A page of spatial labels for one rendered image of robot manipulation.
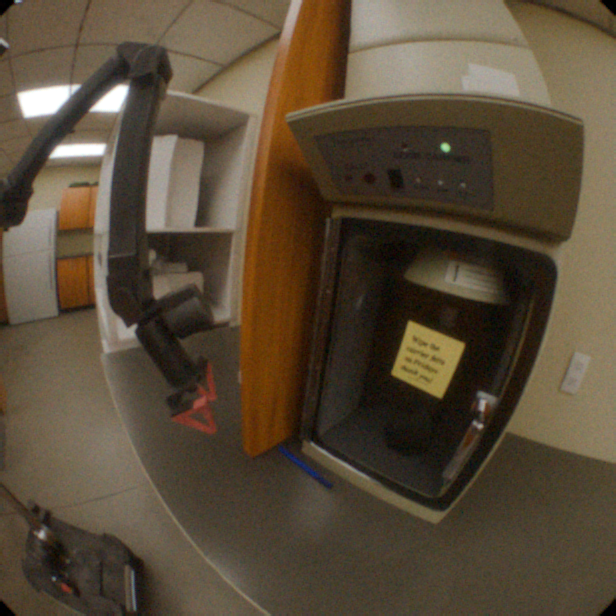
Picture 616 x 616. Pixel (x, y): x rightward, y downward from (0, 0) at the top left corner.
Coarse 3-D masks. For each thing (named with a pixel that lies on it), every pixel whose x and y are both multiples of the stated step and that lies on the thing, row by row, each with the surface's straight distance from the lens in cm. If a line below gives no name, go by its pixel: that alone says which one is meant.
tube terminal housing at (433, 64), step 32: (352, 64) 50; (384, 64) 46; (416, 64) 44; (448, 64) 43; (480, 64) 43; (512, 64) 44; (352, 96) 45; (544, 96) 41; (448, 224) 32; (480, 224) 32; (512, 416) 36; (352, 480) 53; (416, 512) 52
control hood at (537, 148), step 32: (384, 96) 27; (416, 96) 26; (448, 96) 25; (480, 96) 25; (512, 96) 25; (320, 128) 31; (352, 128) 29; (480, 128) 25; (512, 128) 25; (544, 128) 25; (576, 128) 26; (320, 160) 33; (512, 160) 26; (544, 160) 26; (576, 160) 26; (512, 192) 27; (544, 192) 27; (576, 192) 28; (512, 224) 30; (544, 224) 29
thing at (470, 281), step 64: (384, 256) 33; (448, 256) 31; (512, 256) 30; (384, 320) 34; (448, 320) 31; (512, 320) 31; (320, 384) 43; (384, 384) 36; (448, 384) 33; (512, 384) 33; (320, 448) 50; (384, 448) 42; (448, 448) 38
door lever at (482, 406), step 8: (480, 400) 33; (472, 408) 34; (480, 408) 33; (488, 408) 34; (480, 416) 31; (472, 424) 30; (480, 424) 30; (472, 432) 30; (464, 440) 31; (472, 440) 31; (464, 448) 31; (456, 456) 32; (464, 456) 32; (448, 464) 34; (456, 464) 33; (448, 472) 34
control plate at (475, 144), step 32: (384, 128) 27; (416, 128) 26; (448, 128) 26; (352, 160) 31; (384, 160) 29; (416, 160) 28; (448, 160) 27; (480, 160) 26; (352, 192) 34; (384, 192) 31; (416, 192) 30; (448, 192) 29; (480, 192) 28
